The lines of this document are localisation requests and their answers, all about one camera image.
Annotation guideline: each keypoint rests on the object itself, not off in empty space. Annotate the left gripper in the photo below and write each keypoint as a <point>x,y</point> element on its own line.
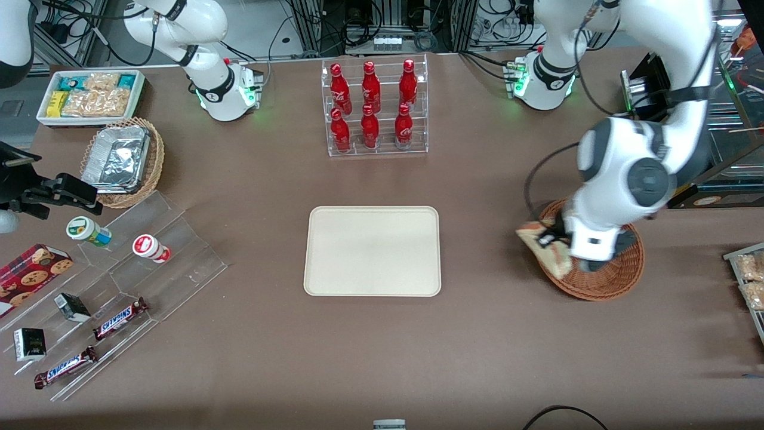
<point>556,232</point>

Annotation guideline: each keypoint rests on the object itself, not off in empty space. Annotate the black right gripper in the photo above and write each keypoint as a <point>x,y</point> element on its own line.
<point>18,187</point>

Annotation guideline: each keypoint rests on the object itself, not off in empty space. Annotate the triangular sandwich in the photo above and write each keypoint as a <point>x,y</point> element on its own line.
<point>552,260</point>

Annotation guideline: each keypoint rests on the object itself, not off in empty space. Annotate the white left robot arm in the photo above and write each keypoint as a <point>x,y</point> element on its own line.
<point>632,173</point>

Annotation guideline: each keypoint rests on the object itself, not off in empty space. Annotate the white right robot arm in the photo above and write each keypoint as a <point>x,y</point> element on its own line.
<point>209,89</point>

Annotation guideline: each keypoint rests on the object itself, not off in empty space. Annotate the brown round wicker basket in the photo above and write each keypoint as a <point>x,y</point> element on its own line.
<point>603,283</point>

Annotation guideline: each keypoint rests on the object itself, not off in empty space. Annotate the silver foil tray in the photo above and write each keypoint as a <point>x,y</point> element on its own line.
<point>116,158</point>

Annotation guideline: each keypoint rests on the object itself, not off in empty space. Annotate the light tan wicker basket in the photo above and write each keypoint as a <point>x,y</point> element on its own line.
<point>156,161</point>

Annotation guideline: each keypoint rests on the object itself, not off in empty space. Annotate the grey snack tray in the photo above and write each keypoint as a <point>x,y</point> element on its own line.
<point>729,255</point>

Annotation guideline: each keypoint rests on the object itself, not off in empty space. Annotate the cream rectangular plastic tray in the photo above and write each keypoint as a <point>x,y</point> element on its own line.
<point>370,251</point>

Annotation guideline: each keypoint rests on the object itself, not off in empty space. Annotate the green label yogurt cup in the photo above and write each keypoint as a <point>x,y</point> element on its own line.
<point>86,230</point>

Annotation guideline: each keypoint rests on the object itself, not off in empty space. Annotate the white rectangular snack bin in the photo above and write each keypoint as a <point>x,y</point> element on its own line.
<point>89,120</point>

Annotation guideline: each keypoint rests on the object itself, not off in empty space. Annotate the red plaid cookie box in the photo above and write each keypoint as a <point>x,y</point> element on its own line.
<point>30,278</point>

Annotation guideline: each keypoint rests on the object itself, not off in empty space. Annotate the yellow snack packet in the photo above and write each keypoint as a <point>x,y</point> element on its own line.
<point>57,104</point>

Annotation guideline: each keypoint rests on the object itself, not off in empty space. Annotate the large clear cracker bag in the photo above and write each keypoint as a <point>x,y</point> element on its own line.
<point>98,103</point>

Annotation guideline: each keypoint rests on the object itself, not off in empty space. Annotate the red label yogurt cup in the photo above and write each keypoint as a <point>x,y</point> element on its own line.
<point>149,248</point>

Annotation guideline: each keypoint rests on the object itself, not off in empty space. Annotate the small dark green box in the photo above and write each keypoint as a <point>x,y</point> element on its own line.
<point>30,344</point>
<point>73,307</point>

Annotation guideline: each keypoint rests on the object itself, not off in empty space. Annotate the teal snack packet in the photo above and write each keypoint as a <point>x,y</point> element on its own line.
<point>71,82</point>
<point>127,80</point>

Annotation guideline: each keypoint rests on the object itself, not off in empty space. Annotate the small clear cracker bag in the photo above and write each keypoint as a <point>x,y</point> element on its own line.
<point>101,82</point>

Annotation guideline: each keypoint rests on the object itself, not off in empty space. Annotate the brown snickers bar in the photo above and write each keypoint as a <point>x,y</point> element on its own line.
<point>64,367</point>
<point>119,318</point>

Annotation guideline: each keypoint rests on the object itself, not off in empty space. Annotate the clear acrylic tiered stand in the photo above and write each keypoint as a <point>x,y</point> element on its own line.
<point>179,263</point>

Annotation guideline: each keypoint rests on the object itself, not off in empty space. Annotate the red cola bottle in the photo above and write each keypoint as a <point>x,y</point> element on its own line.
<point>408,86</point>
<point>371,89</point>
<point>404,128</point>
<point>341,89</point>
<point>340,134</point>
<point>370,131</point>

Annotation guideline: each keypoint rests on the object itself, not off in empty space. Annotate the black counter machine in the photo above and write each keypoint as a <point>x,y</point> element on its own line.
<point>734,179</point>

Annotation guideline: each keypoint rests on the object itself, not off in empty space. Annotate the clear acrylic bottle rack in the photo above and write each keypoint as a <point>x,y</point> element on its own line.
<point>385,149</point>

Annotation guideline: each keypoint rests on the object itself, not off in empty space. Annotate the clear pastry bag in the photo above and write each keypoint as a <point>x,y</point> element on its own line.
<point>751,267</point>
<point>755,295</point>

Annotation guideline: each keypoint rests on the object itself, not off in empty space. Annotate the white power strip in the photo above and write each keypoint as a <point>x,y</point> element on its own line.
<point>387,43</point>

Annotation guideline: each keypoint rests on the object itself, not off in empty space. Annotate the grey box at table edge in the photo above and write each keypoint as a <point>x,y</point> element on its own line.
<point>389,425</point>

